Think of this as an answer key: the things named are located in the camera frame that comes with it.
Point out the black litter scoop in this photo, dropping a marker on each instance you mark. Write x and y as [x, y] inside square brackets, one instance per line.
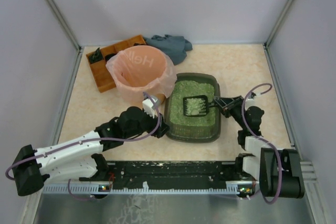
[197, 106]

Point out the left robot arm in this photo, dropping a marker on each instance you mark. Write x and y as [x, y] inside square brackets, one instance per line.
[81, 158]

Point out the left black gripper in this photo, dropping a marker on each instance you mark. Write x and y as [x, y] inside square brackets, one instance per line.
[161, 130]

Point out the dark rolled item middle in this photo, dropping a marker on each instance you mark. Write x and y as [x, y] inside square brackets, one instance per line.
[109, 56]

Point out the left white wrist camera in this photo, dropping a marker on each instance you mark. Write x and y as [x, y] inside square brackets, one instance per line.
[151, 106]

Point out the pink bag-lined trash bin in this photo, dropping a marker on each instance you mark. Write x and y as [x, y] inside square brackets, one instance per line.
[141, 69]

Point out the dark litter box tray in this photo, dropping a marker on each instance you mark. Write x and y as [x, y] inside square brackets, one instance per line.
[204, 129]

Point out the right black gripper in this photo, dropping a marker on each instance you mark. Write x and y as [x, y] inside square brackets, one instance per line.
[228, 106]

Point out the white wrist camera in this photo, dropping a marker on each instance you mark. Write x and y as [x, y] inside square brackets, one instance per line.
[151, 106]
[253, 96]

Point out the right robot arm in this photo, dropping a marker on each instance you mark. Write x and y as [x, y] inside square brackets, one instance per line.
[278, 171]

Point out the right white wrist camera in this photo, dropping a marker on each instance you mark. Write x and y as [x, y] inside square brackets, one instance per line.
[253, 96]

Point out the orange compartment tray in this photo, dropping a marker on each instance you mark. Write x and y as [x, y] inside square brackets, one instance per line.
[101, 75]

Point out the blue-grey cloth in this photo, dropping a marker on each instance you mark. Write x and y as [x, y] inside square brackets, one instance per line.
[175, 47]

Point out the dark rolled item far left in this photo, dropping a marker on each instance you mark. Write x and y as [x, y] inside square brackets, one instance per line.
[96, 56]

